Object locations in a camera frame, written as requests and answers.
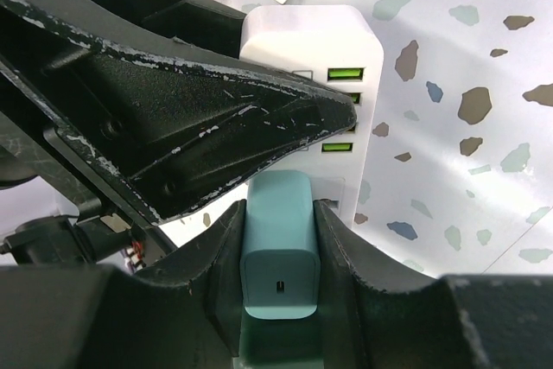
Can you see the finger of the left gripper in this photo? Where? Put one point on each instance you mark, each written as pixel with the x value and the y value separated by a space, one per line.
pixel 206 24
pixel 154 125

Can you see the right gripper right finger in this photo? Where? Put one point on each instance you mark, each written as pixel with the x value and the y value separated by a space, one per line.
pixel 378 313

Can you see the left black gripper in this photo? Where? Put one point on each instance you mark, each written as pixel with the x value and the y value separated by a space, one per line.
pixel 95 232

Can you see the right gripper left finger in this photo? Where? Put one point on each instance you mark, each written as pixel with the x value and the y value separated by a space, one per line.
pixel 184 311

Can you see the teal usb charger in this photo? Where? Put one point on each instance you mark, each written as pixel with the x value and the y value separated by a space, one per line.
pixel 280 263

